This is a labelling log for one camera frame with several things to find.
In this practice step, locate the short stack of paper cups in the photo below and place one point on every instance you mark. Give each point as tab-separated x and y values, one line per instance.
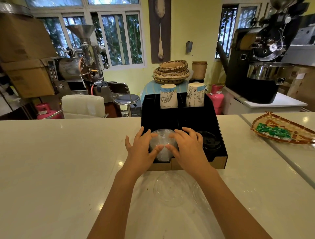
168	97

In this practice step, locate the barred window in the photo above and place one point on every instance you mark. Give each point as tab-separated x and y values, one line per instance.
228	29

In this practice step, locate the tall stack of paper cups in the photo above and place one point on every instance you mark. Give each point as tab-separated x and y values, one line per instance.
195	96

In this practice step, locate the grey metal bucket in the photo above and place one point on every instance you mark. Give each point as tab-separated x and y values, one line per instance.
103	92

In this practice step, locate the blue round table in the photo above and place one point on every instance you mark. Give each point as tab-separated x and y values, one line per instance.
152	87

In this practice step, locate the person's right forearm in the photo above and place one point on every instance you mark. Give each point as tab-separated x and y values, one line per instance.
226	206

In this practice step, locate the stack of clear plastic lids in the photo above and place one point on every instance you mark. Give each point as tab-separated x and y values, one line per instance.
163	140

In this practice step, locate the woven bamboo tray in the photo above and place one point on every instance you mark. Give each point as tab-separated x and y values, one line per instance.
299	134

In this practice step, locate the single clear plastic lid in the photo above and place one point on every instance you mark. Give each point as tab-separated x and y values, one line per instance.
199	195
171	189

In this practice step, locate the person's left thumb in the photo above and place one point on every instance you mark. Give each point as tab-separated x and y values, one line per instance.
157	150

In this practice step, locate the chrome chair with dark seat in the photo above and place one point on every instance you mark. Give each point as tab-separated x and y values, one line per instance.
125	98

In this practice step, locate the pile of green packets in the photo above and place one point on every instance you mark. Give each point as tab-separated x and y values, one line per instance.
273	131

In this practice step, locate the person's left middle finger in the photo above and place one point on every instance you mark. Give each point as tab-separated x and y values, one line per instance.
147	134

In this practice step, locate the person's right little finger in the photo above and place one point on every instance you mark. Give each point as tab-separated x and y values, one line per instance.
199	140

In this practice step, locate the white cabinet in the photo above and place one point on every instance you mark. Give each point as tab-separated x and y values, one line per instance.
270	104

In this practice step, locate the black coffee roaster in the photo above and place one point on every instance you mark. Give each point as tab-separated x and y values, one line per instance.
258	71

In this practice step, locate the silver coffee roaster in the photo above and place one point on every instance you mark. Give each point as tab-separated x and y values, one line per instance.
78	66

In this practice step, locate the person's right thumb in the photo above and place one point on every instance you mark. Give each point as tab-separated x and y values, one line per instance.
171	149

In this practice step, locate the stack of woven baskets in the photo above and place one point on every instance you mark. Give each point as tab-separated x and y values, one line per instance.
171	72

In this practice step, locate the person's left forearm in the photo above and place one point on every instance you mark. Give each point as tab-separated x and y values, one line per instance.
115	204

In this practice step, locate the large cardboard box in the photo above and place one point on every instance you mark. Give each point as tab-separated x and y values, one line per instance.
23	39

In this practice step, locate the white padded chair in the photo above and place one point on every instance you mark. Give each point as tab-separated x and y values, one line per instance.
82	105

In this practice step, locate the grey wall lamp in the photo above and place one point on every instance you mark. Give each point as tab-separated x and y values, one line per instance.
189	46

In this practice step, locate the cardboard box with white label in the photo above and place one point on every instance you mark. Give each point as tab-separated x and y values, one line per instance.
301	86

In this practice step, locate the person's right middle finger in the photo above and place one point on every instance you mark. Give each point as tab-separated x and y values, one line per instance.
182	133

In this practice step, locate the pink gas cylinder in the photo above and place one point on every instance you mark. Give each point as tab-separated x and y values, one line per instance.
45	110
217	98

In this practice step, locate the white framed window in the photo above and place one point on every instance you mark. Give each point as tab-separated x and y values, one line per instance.
120	37

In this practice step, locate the person's left little finger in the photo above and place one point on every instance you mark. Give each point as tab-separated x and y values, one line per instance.
128	143

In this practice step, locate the stack of black lids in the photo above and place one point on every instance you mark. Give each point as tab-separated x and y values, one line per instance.
209	140

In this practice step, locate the dark wall hanging with spoon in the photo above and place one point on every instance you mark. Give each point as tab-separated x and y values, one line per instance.
160	32

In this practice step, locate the small cardboard box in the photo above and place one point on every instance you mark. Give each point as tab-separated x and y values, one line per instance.
29	78

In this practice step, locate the person's right hand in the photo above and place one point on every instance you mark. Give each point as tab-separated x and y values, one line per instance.
190	155

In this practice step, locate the black cup organizer box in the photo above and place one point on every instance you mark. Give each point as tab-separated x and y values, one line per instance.
172	118

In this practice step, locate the person's left hand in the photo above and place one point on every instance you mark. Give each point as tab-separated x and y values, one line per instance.
139	155

